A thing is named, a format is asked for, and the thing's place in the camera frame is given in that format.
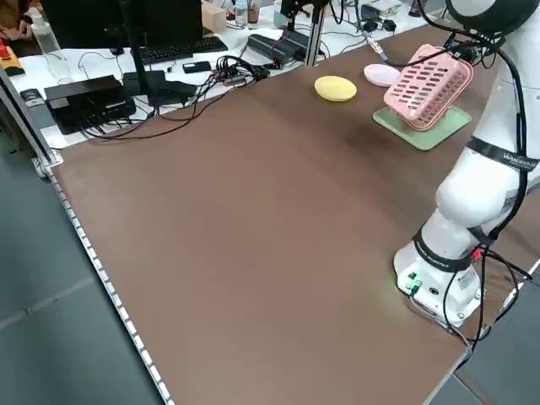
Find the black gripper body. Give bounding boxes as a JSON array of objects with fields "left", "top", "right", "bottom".
[{"left": 446, "top": 36, "right": 490, "bottom": 63}]

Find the small pink slotted basket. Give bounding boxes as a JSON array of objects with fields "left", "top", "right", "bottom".
[{"left": 382, "top": 43, "right": 475, "bottom": 132}]

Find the green plastic tray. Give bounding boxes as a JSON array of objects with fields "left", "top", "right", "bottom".
[{"left": 372, "top": 105, "right": 473, "bottom": 152}]

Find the white plate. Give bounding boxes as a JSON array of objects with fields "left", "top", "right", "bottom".
[{"left": 363, "top": 62, "right": 402, "bottom": 89}]

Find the yellow plate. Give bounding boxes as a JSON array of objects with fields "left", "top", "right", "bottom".
[{"left": 313, "top": 75, "right": 359, "bottom": 103}]

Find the black finned power supply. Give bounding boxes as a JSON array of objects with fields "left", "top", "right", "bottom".
[
  {"left": 246, "top": 33, "right": 284, "bottom": 68},
  {"left": 280, "top": 27, "right": 312, "bottom": 60}
]

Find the cardboard box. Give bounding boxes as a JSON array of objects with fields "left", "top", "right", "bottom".
[{"left": 200, "top": 1, "right": 228, "bottom": 32}]

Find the black keyboard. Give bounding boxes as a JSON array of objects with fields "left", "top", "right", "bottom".
[{"left": 138, "top": 35, "right": 230, "bottom": 65}]

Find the black monitor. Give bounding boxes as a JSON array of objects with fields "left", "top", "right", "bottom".
[{"left": 41, "top": 0, "right": 204, "bottom": 107}]

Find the black docking box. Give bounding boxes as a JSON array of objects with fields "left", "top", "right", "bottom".
[{"left": 43, "top": 74, "right": 138, "bottom": 136}]

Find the clear plastic bottle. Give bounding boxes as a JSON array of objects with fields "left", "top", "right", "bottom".
[{"left": 28, "top": 7, "right": 72, "bottom": 84}]

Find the small black device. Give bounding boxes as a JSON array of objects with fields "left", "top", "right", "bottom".
[{"left": 19, "top": 87, "right": 44, "bottom": 107}]

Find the person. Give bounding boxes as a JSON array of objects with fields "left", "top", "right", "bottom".
[{"left": 0, "top": 0, "right": 43, "bottom": 41}]

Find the red emergency stop button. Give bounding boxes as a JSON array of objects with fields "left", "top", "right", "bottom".
[{"left": 0, "top": 40, "right": 24, "bottom": 78}]

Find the black cable with silver connector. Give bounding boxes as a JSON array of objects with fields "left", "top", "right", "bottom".
[{"left": 358, "top": 23, "right": 456, "bottom": 68}]

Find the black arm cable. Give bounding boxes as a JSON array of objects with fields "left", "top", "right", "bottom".
[{"left": 436, "top": 24, "right": 535, "bottom": 354}]

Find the black cable hub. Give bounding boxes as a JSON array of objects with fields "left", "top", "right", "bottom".
[{"left": 210, "top": 54, "right": 271, "bottom": 88}]

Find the long black desk cable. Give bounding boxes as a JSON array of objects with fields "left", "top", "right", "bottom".
[{"left": 79, "top": 84, "right": 224, "bottom": 143}]

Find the aluminium frame post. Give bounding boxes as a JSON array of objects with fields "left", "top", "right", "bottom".
[{"left": 0, "top": 62, "right": 65, "bottom": 181}]

